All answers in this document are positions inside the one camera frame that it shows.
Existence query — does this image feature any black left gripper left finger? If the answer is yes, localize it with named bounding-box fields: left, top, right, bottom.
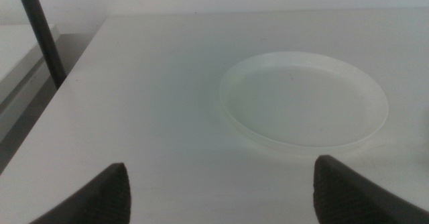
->
left=28, top=162, right=132, bottom=224

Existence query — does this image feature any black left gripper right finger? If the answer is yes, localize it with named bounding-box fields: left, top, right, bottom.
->
left=312, top=154, right=429, bottom=224

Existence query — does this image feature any white shallow bowl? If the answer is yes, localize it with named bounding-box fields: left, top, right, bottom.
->
left=219, top=51, right=389, bottom=154

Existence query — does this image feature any black pole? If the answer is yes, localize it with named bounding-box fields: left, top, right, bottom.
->
left=13, top=0, right=67, bottom=90

